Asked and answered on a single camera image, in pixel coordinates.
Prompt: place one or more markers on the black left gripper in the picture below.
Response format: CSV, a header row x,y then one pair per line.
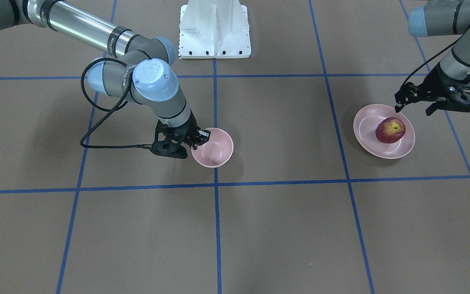
x,y
434,84

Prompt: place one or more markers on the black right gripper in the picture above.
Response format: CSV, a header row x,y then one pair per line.
x,y
190,127

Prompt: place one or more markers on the red apple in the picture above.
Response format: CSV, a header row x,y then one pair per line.
x,y
390,130

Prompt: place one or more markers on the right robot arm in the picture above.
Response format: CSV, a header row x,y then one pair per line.
x,y
135,70

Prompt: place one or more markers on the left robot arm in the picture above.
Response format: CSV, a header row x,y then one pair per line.
x,y
445,18

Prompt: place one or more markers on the pink bowl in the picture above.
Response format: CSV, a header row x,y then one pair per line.
x,y
216,151

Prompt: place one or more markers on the pink plate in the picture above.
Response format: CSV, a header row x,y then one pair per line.
x,y
366,122

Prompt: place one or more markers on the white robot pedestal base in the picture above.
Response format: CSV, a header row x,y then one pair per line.
x,y
214,29

